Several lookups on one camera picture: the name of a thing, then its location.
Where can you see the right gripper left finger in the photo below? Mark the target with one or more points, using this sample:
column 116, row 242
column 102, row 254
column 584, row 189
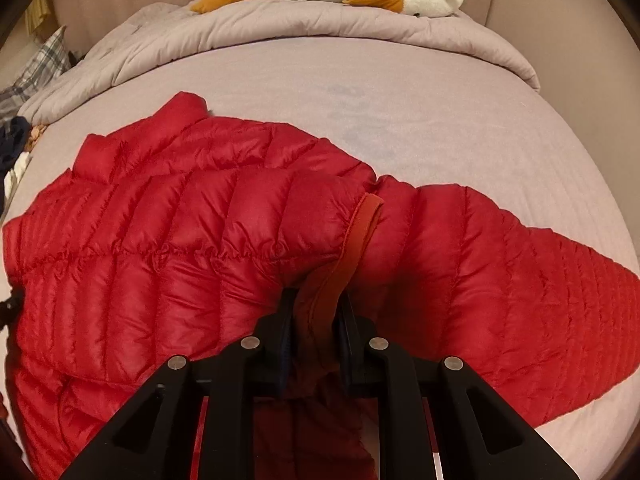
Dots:
column 195, row 418

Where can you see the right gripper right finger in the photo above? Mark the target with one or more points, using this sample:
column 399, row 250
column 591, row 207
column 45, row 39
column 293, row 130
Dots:
column 437, row 419

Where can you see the red down jacket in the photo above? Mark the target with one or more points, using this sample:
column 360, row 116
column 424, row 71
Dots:
column 173, row 235

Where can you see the dark navy clothes pile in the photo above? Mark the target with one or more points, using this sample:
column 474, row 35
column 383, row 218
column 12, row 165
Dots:
column 13, row 137

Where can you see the white garment under pile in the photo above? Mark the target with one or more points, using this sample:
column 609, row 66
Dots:
column 15, row 174

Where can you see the plaid pillow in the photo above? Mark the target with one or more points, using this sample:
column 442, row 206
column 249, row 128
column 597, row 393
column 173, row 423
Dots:
column 50, row 61

